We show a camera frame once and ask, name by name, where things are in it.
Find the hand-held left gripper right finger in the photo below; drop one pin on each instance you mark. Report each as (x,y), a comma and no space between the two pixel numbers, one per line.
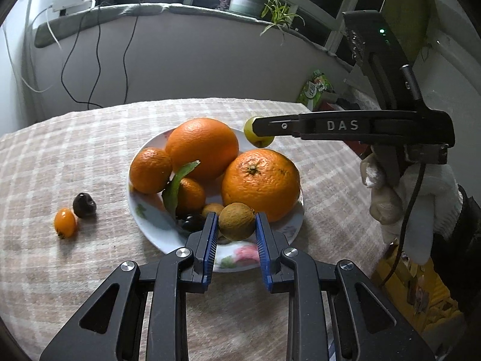
(263,252)

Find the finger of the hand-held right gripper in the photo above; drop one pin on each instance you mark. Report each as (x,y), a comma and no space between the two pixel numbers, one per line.
(278,125)

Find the white floral plate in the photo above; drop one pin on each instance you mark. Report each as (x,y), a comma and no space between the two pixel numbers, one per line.
(150,229)

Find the potted spider plant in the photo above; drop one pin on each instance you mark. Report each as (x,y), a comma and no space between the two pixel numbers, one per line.
(246,3)

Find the small mandarin with leaf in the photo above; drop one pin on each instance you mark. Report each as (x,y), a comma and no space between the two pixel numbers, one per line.
(191,197)

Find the orange kumquat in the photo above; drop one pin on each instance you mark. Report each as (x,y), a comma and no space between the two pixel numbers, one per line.
(65,222)

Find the large smooth orange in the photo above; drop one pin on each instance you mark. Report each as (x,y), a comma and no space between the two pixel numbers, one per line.
(201,146)

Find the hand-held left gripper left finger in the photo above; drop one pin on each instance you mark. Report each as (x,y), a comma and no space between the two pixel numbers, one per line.
(209,250)

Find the small brown fruit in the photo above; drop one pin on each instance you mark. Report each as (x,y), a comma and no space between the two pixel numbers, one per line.
(213,209)

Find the small dark potted plant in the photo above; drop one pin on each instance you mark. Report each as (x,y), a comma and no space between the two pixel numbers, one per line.
(223,3)

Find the green grape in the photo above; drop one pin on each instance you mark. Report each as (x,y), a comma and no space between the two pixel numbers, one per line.
(259,142)

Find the white power strip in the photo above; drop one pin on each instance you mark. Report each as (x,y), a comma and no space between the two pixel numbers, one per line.
(69,0)

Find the brown kiwi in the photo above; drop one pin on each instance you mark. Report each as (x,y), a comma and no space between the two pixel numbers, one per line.
(236,221)

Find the medium mandarin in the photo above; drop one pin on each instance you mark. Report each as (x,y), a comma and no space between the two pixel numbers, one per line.
(148,171)

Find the large bumpy mandarin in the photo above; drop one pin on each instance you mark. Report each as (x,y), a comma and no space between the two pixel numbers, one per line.
(263,188)

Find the person's right forearm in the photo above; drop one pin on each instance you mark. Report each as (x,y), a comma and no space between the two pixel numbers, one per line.
(462,240)

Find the green snack packet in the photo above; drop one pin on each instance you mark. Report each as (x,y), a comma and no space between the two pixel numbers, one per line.
(313,90)

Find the person's right hand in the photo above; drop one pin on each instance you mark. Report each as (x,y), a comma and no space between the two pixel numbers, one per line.
(436,195)

